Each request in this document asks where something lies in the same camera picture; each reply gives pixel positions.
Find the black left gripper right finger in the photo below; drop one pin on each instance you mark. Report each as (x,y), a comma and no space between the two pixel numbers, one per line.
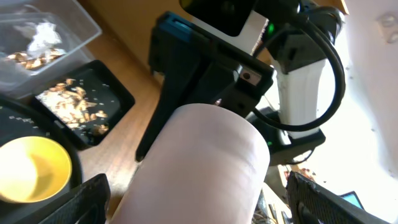
(312,203)

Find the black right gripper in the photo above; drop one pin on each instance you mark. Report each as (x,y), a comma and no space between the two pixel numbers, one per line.
(199,67)

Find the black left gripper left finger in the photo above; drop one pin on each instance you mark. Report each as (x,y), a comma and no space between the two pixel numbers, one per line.
(87,203)

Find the yellow bowl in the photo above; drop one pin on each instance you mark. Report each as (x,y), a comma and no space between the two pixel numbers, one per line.
(33,169)

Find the pink cup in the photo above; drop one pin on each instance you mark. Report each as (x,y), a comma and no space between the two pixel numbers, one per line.
(206,166)

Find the nut shell food scraps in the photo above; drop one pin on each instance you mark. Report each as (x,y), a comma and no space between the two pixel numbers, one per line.
(73,107)

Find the white tissue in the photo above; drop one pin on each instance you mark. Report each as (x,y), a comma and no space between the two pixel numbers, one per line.
(43,36)

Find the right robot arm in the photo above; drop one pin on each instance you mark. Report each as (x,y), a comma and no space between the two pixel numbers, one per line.
(273,62)

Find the black rectangular tray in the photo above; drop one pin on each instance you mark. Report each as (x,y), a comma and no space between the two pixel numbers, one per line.
(99,82)

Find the round black tray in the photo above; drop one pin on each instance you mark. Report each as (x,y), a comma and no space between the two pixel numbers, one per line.
(19,120)

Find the outer clear plastic bin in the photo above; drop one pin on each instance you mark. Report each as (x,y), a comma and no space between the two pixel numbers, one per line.
(73,15)

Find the clear plastic bin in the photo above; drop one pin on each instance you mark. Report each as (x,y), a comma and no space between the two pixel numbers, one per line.
(73,15)
(13,41)

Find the inner clear plastic bin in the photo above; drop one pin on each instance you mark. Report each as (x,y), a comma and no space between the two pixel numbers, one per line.
(13,41)

